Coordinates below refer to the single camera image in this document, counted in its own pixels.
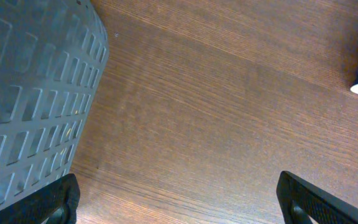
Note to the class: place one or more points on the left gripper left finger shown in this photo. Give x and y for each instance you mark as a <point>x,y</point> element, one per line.
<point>55,203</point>

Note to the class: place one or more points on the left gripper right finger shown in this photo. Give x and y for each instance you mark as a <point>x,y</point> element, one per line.
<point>303,202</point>

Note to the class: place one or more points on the grey plastic mesh basket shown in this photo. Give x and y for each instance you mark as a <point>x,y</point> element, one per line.
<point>52,57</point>

